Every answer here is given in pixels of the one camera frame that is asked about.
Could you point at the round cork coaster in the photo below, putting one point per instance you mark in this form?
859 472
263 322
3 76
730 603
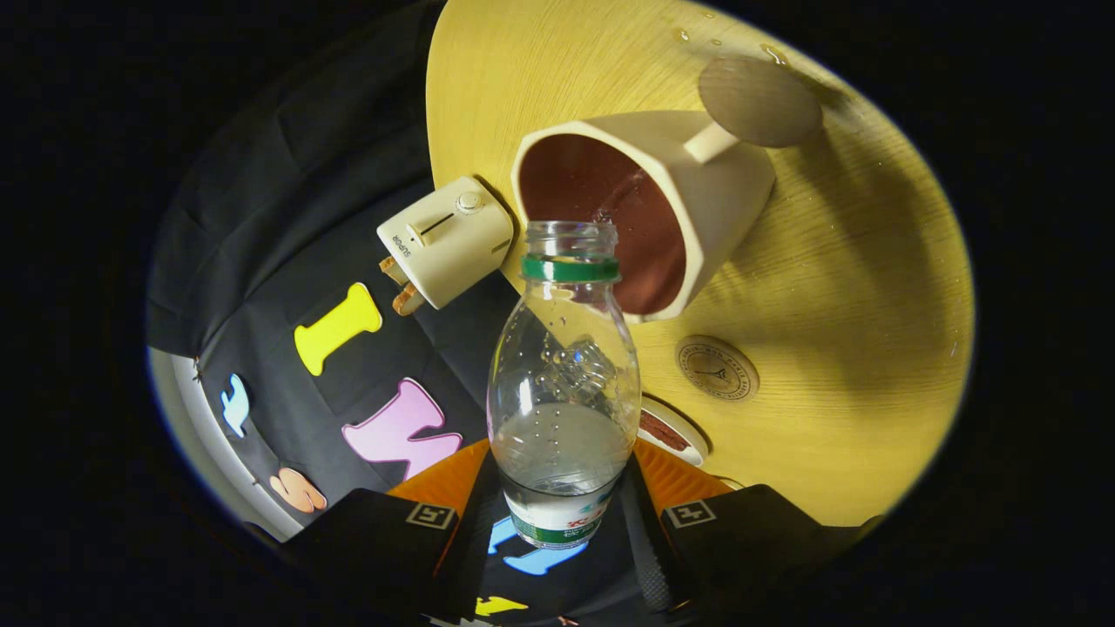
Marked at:
717 369

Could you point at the wooden table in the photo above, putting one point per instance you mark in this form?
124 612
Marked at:
836 348

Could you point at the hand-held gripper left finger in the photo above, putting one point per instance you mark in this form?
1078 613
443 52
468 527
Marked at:
466 549

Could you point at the red meat steak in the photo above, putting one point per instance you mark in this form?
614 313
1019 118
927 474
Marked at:
662 431

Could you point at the black backdrop cloth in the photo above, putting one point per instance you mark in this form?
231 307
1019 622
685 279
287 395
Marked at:
287 218

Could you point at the clear plastic juice bottle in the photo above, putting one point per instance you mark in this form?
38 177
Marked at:
562 453

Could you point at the toast bread slice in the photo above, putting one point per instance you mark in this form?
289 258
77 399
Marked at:
408 300
394 270

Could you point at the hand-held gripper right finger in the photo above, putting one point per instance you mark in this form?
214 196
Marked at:
640 549

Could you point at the white toaster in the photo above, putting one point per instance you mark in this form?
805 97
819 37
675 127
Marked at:
449 239

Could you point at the white round plate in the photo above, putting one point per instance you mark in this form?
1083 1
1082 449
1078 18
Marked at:
692 448

